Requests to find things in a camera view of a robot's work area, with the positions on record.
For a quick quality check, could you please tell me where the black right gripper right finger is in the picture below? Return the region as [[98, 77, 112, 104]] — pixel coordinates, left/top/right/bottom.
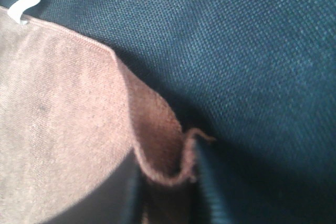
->
[[195, 140, 234, 223]]

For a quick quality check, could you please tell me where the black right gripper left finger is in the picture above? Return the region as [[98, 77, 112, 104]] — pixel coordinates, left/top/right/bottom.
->
[[49, 153, 143, 223]]

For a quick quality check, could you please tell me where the brown towel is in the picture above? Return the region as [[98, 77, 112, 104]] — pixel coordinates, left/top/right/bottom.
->
[[1, 0, 213, 223]]

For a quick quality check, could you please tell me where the black table cloth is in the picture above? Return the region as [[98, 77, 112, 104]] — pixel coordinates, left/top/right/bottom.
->
[[1, 0, 335, 223]]

